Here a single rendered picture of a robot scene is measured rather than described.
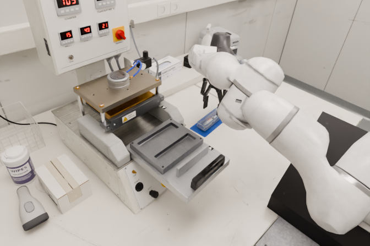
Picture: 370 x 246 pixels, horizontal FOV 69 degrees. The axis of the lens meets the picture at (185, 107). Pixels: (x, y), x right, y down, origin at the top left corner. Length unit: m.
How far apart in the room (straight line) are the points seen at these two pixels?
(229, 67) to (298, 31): 2.60
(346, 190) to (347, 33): 2.59
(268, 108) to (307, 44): 2.71
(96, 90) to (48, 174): 0.36
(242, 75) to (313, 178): 0.30
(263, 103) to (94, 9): 0.68
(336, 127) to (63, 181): 0.98
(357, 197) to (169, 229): 0.61
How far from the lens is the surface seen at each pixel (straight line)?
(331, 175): 0.66
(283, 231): 1.10
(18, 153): 1.16
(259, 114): 0.65
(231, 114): 0.73
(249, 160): 1.28
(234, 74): 0.77
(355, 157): 0.69
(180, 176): 0.88
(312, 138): 0.65
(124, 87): 1.01
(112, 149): 0.94
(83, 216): 1.09
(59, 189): 1.07
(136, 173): 0.98
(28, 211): 1.08
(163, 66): 1.69
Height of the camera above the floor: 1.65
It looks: 36 degrees down
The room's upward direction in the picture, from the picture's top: 4 degrees clockwise
